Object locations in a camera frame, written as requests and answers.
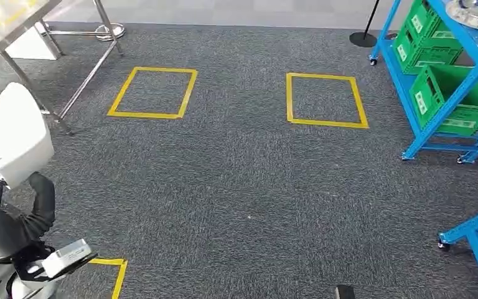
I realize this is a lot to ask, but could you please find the round steel base plate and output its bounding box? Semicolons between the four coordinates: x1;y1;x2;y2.
95;22;126;42

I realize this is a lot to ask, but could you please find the green plastic crate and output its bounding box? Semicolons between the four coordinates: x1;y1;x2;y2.
392;25;465;75
408;64;478;138
405;0;455;40

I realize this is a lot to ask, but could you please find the white box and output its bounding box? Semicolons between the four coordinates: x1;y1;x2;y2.
5;24;63;61

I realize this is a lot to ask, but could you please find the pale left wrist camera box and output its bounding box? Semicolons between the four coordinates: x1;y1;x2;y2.
40;238;98;280

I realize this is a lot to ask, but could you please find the black stand with round base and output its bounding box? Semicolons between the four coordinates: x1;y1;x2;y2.
349;0;383;49

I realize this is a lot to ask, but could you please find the black robot foot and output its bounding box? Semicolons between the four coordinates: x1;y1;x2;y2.
335;285;356;299

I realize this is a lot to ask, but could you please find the steel bench frame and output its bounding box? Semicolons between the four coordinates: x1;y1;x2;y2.
0;0;125;137

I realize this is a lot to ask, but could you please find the tall blue wheeled rack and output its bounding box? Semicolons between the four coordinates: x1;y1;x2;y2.
368;0;478;165

